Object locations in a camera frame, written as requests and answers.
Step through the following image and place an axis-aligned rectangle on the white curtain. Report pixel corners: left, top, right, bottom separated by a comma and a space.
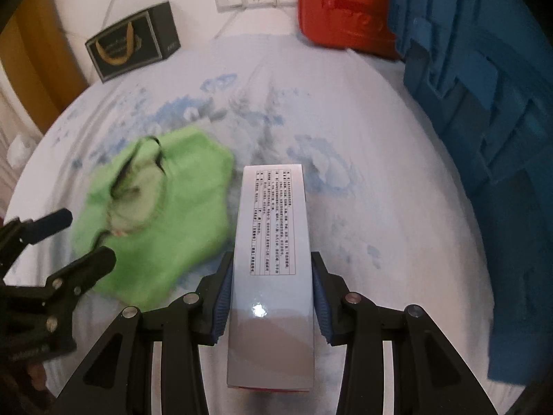
0, 69, 44, 218

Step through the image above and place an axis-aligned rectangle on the black gift box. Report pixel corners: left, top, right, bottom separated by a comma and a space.
85, 1, 181, 84

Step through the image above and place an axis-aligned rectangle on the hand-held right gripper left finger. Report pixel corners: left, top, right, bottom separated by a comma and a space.
54, 251, 236, 415

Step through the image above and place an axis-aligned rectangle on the blue plastic crate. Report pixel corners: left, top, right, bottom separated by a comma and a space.
386, 0, 553, 386

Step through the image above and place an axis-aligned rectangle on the red plastic suitcase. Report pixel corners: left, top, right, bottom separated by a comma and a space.
297, 0, 401, 59

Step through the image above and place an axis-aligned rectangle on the white medicine box red end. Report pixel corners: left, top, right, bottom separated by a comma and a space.
227, 164, 316, 392

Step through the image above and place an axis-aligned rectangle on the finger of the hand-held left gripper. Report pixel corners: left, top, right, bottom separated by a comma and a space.
42, 246, 118, 313
0, 208, 74, 283

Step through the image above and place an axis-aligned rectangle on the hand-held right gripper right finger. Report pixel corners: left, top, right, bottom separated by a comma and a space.
311, 251, 500, 415

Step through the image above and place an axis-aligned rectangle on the green plush bag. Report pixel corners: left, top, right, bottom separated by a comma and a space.
71, 129, 236, 308

